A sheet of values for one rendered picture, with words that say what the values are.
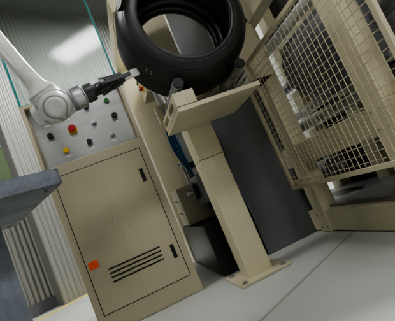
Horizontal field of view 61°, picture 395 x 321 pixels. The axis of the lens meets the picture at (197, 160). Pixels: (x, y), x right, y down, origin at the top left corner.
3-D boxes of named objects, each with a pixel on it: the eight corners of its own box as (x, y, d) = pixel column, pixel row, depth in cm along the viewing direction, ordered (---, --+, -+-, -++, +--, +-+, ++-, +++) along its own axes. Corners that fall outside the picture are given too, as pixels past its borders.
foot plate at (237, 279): (226, 280, 177) (224, 276, 177) (269, 258, 183) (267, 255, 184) (243, 289, 151) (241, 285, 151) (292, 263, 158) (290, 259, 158)
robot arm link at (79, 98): (67, 95, 137) (81, 89, 139) (78, 114, 136) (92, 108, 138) (64, 86, 128) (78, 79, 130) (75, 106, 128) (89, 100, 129)
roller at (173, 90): (162, 111, 165) (168, 106, 166) (168, 118, 165) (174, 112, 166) (170, 81, 131) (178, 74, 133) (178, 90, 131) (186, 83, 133)
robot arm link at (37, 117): (77, 113, 139) (79, 113, 127) (41, 130, 134) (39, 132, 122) (64, 88, 136) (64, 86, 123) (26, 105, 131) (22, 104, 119)
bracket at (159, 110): (160, 126, 166) (153, 108, 167) (231, 101, 176) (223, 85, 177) (161, 124, 163) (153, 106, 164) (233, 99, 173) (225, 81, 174)
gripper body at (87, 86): (78, 82, 130) (100, 72, 132) (81, 91, 138) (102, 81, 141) (88, 99, 129) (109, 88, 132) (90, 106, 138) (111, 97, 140)
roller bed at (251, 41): (237, 95, 191) (216, 49, 194) (260, 88, 195) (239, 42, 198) (250, 81, 172) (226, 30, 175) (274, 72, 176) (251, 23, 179)
